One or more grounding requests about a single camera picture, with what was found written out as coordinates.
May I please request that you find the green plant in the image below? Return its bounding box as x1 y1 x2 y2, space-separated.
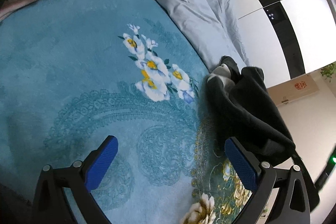
320 62 336 82

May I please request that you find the white wardrobe with black strip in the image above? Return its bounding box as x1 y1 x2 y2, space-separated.
234 0 335 87

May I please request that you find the cardboard box with red stamp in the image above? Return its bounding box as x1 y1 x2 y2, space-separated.
267 74 319 106

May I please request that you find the black and white fleece jacket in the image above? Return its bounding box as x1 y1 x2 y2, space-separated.
206 56 295 166

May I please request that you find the teal floral plush blanket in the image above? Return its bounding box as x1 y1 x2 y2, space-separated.
1 0 251 223

